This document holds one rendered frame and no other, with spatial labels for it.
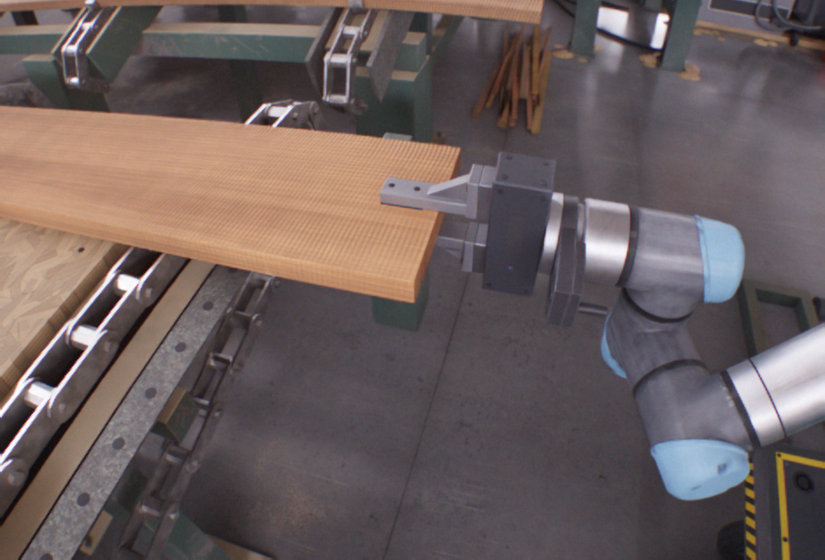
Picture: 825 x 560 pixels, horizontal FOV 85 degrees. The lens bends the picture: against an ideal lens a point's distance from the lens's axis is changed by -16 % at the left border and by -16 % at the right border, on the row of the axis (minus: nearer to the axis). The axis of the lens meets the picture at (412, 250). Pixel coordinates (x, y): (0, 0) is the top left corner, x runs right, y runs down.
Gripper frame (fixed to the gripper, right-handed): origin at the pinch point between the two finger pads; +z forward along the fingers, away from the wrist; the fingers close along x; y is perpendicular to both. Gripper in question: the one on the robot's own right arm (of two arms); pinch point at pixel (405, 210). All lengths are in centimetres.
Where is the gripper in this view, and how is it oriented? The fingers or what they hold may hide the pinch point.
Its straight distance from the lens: 50.8
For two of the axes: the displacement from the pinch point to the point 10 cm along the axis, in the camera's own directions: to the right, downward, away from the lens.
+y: 2.5, -6.7, 7.0
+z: -9.7, -1.6, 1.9
